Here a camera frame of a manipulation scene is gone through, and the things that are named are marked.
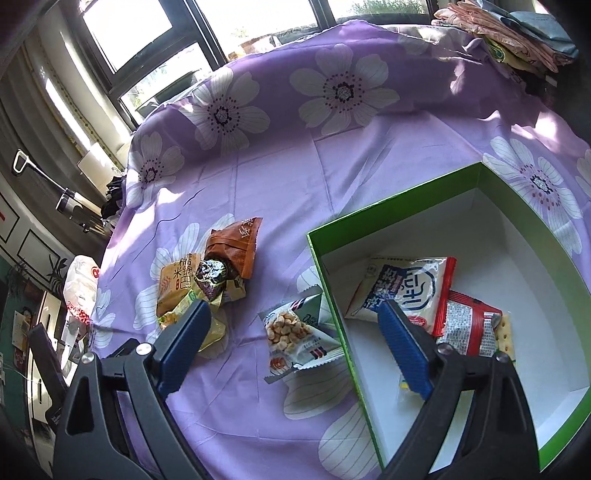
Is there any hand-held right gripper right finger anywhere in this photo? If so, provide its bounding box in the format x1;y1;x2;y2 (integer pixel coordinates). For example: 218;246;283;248
376;298;541;480

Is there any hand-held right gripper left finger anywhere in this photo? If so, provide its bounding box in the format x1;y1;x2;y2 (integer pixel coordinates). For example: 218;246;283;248
53;299;213;480

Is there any pale yellow green snack packet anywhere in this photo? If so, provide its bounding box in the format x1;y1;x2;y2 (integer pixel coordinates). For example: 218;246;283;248
159;295;228;352

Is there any white blue biscuit packet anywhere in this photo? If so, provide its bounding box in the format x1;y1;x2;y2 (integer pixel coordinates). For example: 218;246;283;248
344;256;458;336

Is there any red barcode snack packet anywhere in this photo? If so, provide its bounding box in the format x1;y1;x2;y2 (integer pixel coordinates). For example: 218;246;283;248
434;290;504;357

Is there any orange rice snack packet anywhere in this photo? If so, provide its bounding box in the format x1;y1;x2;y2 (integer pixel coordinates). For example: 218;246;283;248
157;253;205;320

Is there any brown snack packet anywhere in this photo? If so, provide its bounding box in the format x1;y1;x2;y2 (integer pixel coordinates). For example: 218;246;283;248
203;217;263;280

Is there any white puffed snack packet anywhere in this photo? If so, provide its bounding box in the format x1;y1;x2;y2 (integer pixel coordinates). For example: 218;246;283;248
259;293;347;385

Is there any green cardboard box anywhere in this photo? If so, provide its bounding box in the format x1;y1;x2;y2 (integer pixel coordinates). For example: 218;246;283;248
307;161;591;472

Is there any white red plastic bag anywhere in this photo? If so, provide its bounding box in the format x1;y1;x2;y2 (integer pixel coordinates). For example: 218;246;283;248
62;255;103;325

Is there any green potted plant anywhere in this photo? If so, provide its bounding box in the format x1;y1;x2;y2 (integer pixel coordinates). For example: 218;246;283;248
45;257;71;297

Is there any upright vacuum cleaner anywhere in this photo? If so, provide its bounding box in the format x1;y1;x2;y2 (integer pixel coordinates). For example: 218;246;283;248
13;150;112;237

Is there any dark clothes pile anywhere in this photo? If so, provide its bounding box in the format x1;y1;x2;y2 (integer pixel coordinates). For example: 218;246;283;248
100;173;129;219

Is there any purple floral bed sheet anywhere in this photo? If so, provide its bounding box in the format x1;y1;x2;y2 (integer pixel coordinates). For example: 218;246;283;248
85;18;591;480

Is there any white square box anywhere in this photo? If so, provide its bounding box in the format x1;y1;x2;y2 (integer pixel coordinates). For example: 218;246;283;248
78;141;122;179

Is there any black framed window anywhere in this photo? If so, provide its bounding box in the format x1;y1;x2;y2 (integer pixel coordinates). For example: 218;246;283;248
78;0;439;131

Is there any folded clothes pile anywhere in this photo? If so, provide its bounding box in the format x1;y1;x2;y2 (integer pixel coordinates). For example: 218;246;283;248
431;0;581;75

